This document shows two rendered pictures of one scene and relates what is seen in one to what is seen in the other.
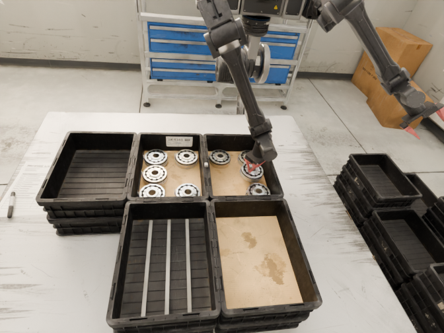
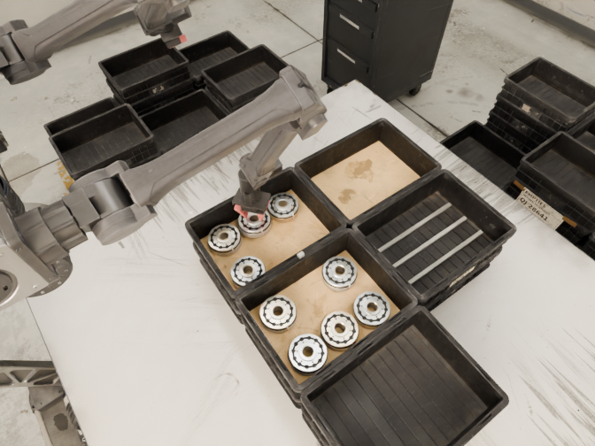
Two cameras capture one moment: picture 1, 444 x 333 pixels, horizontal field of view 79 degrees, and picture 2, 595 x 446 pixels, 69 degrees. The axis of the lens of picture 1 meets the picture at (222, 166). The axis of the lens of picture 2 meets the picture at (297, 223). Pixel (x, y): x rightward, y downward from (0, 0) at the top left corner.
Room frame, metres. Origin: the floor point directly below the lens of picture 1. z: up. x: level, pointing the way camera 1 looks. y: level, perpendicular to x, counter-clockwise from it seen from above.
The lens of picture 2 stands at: (1.04, 0.63, 1.99)
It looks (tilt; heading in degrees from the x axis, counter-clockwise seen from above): 56 degrees down; 249
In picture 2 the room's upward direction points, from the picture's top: 1 degrees counter-clockwise
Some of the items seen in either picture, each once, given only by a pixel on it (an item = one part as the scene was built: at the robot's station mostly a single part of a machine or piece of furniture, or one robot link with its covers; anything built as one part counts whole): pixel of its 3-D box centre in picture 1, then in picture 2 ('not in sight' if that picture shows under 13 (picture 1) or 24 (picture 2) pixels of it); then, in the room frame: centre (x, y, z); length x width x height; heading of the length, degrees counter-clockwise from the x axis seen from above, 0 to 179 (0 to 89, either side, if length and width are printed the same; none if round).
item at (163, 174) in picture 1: (154, 174); (339, 328); (0.78, 0.28, 0.86); 0.10 x 0.10 x 0.01
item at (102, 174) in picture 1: (96, 172); (399, 403); (0.73, 0.51, 0.87); 0.40 x 0.30 x 0.11; 13
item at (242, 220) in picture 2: (252, 170); (254, 219); (0.88, -0.14, 0.88); 0.10 x 0.10 x 0.01
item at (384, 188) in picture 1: (367, 195); (118, 169); (1.34, -1.05, 0.37); 0.40 x 0.30 x 0.45; 15
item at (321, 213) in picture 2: (237, 172); (266, 235); (0.87, -0.07, 0.87); 0.40 x 0.30 x 0.11; 13
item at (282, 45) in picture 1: (261, 58); not in sight; (2.91, -0.23, 0.60); 0.72 x 0.03 x 0.56; 105
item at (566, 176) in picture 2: not in sight; (555, 203); (-0.53, -0.04, 0.37); 0.40 x 0.30 x 0.45; 105
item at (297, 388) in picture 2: (170, 164); (326, 302); (0.80, 0.22, 0.92); 0.40 x 0.30 x 0.02; 13
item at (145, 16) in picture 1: (227, 23); not in sight; (2.83, 0.16, 0.91); 1.70 x 0.10 x 0.05; 105
